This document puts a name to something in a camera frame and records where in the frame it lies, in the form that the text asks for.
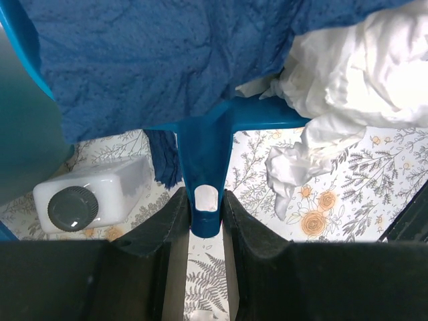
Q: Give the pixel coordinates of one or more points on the blue plastic dustpan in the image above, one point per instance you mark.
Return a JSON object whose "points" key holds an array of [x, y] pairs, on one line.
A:
{"points": [[204, 143]]}

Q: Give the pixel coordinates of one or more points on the white tissue paper scrap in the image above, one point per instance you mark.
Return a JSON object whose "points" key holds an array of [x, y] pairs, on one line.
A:
{"points": [[344, 80]]}

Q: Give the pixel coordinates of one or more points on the teal plastic waste bin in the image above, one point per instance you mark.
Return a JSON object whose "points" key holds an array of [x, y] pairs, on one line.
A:
{"points": [[32, 143]]}

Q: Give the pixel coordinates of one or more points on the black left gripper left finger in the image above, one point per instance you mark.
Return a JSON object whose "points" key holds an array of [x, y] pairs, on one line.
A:
{"points": [[139, 276]]}

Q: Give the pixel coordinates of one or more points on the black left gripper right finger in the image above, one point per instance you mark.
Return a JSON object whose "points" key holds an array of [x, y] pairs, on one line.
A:
{"points": [[271, 278]]}

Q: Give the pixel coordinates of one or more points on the long dark blue paper scrap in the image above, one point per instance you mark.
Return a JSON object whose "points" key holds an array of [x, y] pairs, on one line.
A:
{"points": [[115, 66]]}

